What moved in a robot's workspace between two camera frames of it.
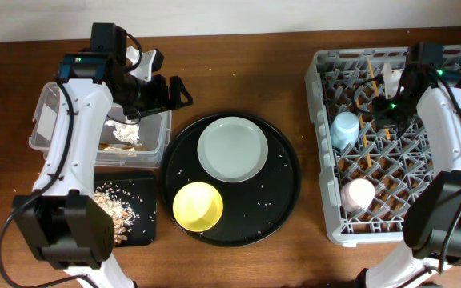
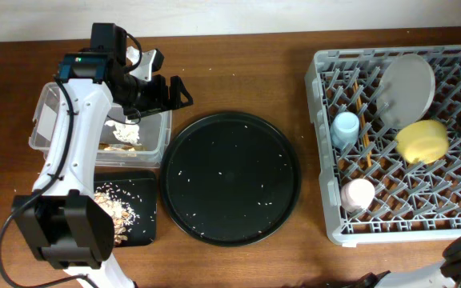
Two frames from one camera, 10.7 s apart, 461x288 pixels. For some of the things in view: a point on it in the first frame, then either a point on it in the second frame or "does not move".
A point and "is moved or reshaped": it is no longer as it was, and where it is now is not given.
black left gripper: [162, 102] does not move
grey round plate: [232, 150] is moved or reshaped
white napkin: [126, 132] does not move
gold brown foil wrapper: [119, 147] does not move
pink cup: [356, 195] does not move
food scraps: [119, 204] does not move
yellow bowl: [198, 206] → [422, 142]
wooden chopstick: [363, 129] does not move
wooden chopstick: [376, 88] → [362, 117]
